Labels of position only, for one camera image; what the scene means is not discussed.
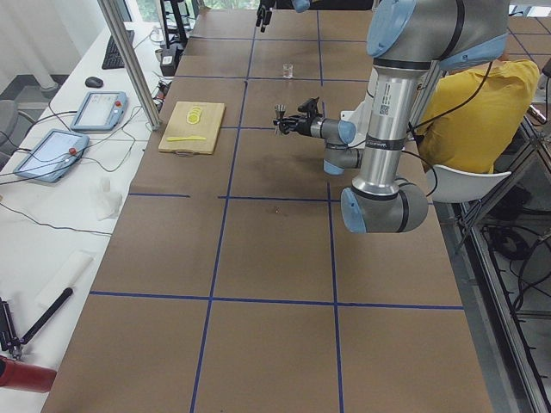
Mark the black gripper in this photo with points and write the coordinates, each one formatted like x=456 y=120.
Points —
x=304 y=126
x=263 y=15

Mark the steel measuring jigger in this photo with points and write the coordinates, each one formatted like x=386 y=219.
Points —
x=280 y=110

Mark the clear glass cup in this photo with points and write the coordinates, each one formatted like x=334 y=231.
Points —
x=287 y=71

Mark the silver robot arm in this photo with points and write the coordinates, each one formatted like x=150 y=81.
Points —
x=404 y=38
x=303 y=5

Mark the bamboo cutting board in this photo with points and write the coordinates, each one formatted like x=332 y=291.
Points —
x=193 y=118

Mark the yellow plastic knife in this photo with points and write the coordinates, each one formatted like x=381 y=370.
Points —
x=186 y=138

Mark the black box device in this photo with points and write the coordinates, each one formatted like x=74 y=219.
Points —
x=170 y=58

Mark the black keyboard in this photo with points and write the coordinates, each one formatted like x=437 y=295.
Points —
x=112 y=57

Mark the white chair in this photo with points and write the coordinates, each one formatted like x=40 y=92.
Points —
x=456 y=186

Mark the person in yellow shirt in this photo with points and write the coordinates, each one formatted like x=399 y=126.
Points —
x=474 y=114

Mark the black computer mouse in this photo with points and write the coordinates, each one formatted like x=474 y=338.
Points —
x=94 y=82

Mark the teach pendant far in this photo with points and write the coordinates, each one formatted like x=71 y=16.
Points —
x=100 y=112

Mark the teach pendant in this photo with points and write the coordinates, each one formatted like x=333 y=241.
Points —
x=53 y=156
x=100 y=112

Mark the crumpled white tissue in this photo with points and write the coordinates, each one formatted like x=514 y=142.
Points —
x=106 y=201

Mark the teach pendant near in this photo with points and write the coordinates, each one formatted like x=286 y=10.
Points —
x=53 y=156

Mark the white foam block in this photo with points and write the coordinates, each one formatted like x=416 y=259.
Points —
x=65 y=277

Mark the red bottle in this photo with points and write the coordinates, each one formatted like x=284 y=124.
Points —
x=17 y=375

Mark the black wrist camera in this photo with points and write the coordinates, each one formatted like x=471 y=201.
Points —
x=309 y=108

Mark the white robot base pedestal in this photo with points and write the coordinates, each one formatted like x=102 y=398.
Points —
x=360 y=116

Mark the aluminium frame post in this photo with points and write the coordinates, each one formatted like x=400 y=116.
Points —
x=118 y=30

